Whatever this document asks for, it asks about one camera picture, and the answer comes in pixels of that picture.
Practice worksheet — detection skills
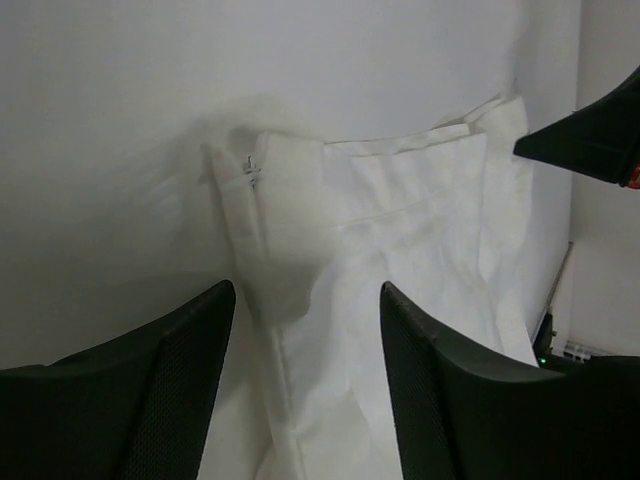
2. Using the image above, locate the aluminium table edge rail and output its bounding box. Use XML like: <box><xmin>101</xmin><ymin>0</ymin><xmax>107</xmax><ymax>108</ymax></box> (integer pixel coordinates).
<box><xmin>530</xmin><ymin>241</ymin><xmax>574</xmax><ymax>344</ymax></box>

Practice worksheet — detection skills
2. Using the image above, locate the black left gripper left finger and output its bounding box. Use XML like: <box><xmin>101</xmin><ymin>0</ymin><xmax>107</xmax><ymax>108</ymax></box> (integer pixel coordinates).
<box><xmin>1</xmin><ymin>280</ymin><xmax>236</xmax><ymax>479</ymax></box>

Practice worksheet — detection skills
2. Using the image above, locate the white pleated skirt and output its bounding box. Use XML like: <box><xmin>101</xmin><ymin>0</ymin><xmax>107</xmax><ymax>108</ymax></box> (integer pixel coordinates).
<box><xmin>200</xmin><ymin>96</ymin><xmax>534</xmax><ymax>479</ymax></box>

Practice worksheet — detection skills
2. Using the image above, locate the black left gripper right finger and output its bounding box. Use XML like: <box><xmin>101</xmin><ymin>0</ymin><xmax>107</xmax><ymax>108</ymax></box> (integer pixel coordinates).
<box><xmin>380</xmin><ymin>283</ymin><xmax>639</xmax><ymax>479</ymax></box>

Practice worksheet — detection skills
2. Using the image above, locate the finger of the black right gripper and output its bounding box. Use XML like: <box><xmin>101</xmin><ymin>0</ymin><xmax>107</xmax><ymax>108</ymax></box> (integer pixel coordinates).
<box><xmin>513</xmin><ymin>70</ymin><xmax>640</xmax><ymax>189</ymax></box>

